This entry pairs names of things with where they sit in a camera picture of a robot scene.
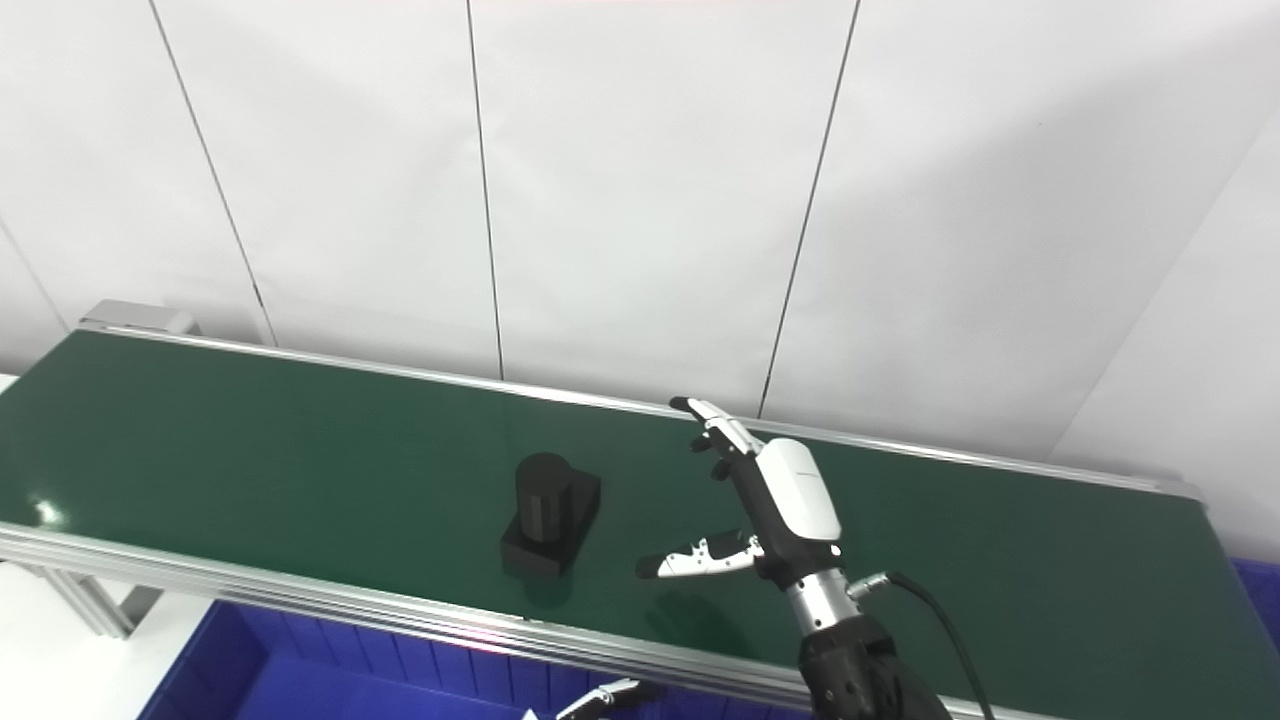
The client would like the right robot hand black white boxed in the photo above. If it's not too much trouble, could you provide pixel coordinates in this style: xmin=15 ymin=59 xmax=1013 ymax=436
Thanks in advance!
xmin=636 ymin=396 xmax=844 ymax=592

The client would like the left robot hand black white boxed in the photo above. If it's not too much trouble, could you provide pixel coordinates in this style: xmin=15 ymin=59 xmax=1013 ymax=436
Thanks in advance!
xmin=555 ymin=678 xmax=662 ymax=720

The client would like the black cylinder block part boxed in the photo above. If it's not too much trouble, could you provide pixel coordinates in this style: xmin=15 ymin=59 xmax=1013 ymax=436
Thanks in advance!
xmin=499 ymin=452 xmax=604 ymax=580

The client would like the blue plastic bin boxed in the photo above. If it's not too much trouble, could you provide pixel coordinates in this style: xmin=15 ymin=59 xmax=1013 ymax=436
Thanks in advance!
xmin=645 ymin=680 xmax=813 ymax=720
xmin=1233 ymin=557 xmax=1280 ymax=653
xmin=138 ymin=598 xmax=651 ymax=720

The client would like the green conveyor belt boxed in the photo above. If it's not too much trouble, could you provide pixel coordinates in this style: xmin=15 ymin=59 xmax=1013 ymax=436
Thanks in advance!
xmin=0 ymin=330 xmax=1280 ymax=720
xmin=0 ymin=299 xmax=1280 ymax=720

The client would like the aluminium conveyor leg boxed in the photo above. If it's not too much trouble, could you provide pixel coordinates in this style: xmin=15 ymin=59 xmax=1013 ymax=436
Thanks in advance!
xmin=28 ymin=563 xmax=167 ymax=641

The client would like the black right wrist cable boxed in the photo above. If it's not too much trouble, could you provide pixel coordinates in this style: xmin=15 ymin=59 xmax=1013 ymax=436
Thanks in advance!
xmin=847 ymin=570 xmax=1001 ymax=720

